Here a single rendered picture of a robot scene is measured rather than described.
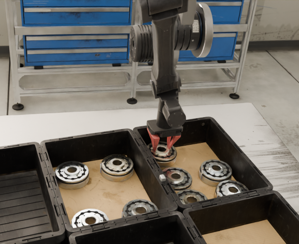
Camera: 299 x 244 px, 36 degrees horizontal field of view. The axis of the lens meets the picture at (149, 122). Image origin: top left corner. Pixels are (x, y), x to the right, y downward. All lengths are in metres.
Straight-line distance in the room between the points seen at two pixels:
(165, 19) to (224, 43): 2.43
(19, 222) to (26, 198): 0.10
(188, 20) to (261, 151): 0.61
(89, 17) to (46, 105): 0.73
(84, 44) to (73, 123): 1.35
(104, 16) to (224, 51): 0.95
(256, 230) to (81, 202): 0.51
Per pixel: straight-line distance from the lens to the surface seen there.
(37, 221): 1.35
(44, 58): 3.26
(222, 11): 3.39
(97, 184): 1.45
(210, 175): 1.48
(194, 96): 3.66
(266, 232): 1.39
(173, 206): 1.25
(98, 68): 3.31
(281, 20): 4.67
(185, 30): 1.70
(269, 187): 1.38
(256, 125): 2.08
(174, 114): 1.33
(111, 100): 3.51
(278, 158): 1.91
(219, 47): 3.50
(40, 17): 3.15
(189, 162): 1.57
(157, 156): 1.49
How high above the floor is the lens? 1.78
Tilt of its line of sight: 33 degrees down
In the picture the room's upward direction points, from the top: 5 degrees clockwise
